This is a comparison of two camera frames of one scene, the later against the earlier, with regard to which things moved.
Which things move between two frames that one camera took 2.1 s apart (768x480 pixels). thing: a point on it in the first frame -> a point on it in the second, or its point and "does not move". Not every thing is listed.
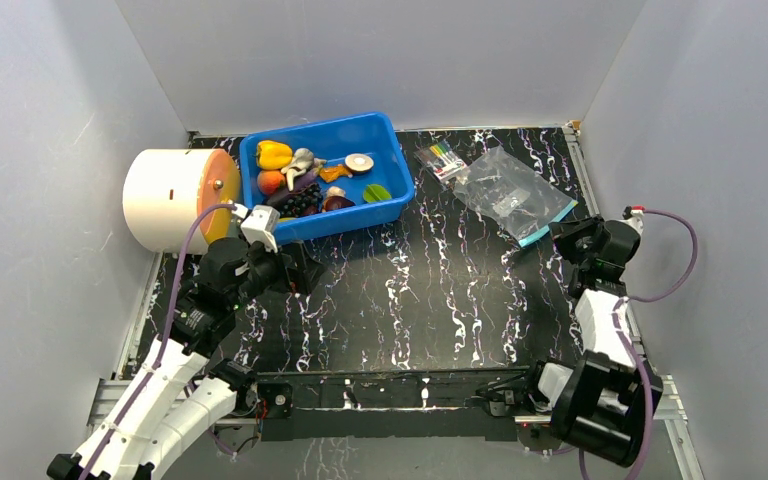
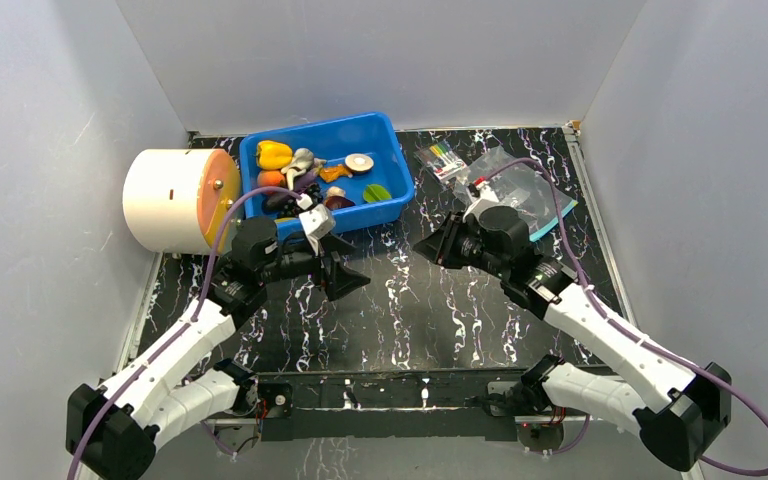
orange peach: (270, 182) does not move
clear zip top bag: (524, 203) does not move
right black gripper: (573, 238) -> (457, 240)
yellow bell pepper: (273, 155) does not move
